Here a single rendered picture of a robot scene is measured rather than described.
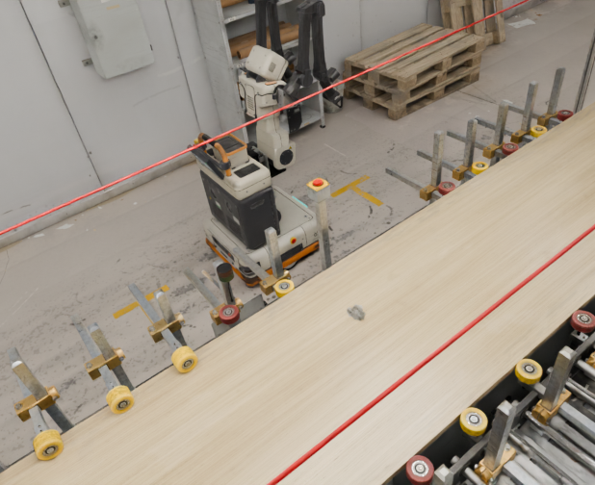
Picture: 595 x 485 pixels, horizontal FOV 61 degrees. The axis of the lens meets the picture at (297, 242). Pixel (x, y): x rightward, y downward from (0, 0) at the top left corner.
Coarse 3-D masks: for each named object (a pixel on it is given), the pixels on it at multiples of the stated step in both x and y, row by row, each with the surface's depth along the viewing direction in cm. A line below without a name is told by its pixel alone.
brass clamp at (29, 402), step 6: (48, 390) 177; (54, 390) 176; (30, 396) 175; (48, 396) 175; (54, 396) 176; (18, 402) 174; (24, 402) 173; (30, 402) 173; (36, 402) 173; (42, 402) 174; (48, 402) 176; (54, 402) 177; (24, 408) 172; (30, 408) 172; (42, 408) 176; (18, 414) 171; (24, 414) 172; (24, 420) 173
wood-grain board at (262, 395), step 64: (576, 128) 277; (512, 192) 241; (576, 192) 235; (384, 256) 218; (448, 256) 213; (512, 256) 209; (576, 256) 205; (256, 320) 199; (320, 320) 195; (384, 320) 191; (448, 320) 188; (512, 320) 184; (192, 384) 180; (256, 384) 176; (320, 384) 174; (384, 384) 171; (448, 384) 168; (64, 448) 166; (128, 448) 164; (192, 448) 161; (256, 448) 159; (384, 448) 154
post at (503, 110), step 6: (504, 102) 265; (504, 108) 265; (498, 114) 269; (504, 114) 267; (498, 120) 271; (504, 120) 270; (498, 126) 273; (504, 126) 273; (498, 132) 275; (498, 138) 276; (498, 144) 279; (492, 162) 288; (498, 162) 287
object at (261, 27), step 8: (256, 0) 294; (264, 0) 294; (256, 8) 296; (264, 8) 297; (256, 16) 299; (264, 16) 300; (256, 24) 302; (264, 24) 302; (256, 32) 305; (264, 32) 304; (256, 40) 308; (264, 40) 307
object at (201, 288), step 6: (186, 270) 232; (186, 276) 232; (192, 276) 228; (192, 282) 228; (198, 282) 225; (198, 288) 222; (204, 288) 222; (204, 294) 218; (210, 294) 218; (210, 300) 215; (216, 300) 215; (216, 306) 212; (228, 324) 206; (234, 324) 206
